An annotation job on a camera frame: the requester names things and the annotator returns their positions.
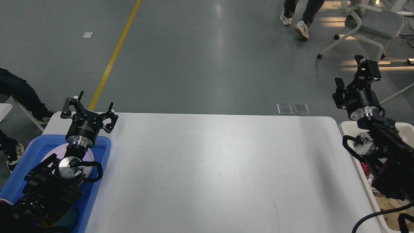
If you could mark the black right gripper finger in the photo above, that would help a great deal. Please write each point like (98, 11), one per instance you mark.
(340, 94)
(367, 73)

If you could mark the dark green cup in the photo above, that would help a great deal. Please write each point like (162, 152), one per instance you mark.
(58, 223)

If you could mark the brown paper bag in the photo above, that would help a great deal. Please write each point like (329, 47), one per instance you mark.
(385, 203)

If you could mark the red foil wrapper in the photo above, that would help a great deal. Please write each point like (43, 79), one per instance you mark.
(365, 169)

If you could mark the white office chair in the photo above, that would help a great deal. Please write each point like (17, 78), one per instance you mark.
(365, 22)

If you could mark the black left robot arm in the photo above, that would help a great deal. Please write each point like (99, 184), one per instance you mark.
(54, 185)

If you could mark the blue plastic tray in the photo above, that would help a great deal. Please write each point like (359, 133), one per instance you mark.
(35, 152)

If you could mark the clear floor plate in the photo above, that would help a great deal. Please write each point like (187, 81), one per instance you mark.
(284, 109)
(301, 109)

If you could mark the white plastic bin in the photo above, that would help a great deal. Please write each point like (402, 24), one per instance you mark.
(406, 132)

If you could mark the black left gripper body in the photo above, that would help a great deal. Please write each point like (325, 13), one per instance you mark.
(84, 132)

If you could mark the left clear floor plate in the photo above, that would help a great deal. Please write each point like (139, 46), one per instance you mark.
(284, 109)

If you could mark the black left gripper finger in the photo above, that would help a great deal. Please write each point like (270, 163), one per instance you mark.
(74, 109)
(109, 114)

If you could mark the pink plate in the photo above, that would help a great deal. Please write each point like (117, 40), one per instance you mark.
(61, 150)

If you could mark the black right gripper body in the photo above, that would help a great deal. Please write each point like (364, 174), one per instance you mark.
(361, 103)

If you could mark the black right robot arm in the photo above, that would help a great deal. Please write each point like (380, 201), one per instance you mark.
(388, 157)

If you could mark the right clear floor plate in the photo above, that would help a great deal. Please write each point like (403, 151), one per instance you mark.
(301, 109)

